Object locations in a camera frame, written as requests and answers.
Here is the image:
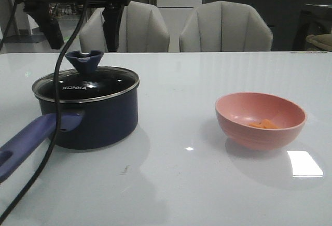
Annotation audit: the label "glass lid blue knob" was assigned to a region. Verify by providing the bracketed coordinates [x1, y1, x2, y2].
[32, 50, 140, 104]

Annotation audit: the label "white cabinet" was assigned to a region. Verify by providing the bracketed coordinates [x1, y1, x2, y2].
[157, 0, 202, 52]

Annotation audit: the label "pink bowl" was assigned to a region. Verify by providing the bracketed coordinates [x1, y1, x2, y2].
[215, 92, 307, 150]

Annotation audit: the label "orange ham pieces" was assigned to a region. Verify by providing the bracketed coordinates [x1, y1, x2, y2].
[248, 119, 280, 129]

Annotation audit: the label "grey counter sideboard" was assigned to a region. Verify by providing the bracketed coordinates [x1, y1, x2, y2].
[203, 0, 331, 51]

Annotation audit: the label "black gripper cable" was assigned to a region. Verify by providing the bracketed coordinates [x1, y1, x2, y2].
[0, 0, 91, 221]

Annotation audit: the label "dark blue saucepan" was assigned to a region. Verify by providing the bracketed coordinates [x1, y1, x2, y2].
[1, 74, 138, 181]

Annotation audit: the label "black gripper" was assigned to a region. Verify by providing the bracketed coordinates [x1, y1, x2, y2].
[15, 0, 130, 52]

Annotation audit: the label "right grey upholstered chair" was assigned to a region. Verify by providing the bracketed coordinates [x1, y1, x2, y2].
[179, 1, 273, 52]

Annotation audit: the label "left grey upholstered chair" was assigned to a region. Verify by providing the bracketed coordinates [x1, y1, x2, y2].
[79, 1, 170, 53]

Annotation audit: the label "grey upholstered chair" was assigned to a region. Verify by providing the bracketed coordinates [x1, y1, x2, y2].
[79, 1, 170, 53]
[179, 1, 273, 52]

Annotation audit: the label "olive cushion seat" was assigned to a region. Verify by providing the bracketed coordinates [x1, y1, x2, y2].
[306, 34, 332, 52]

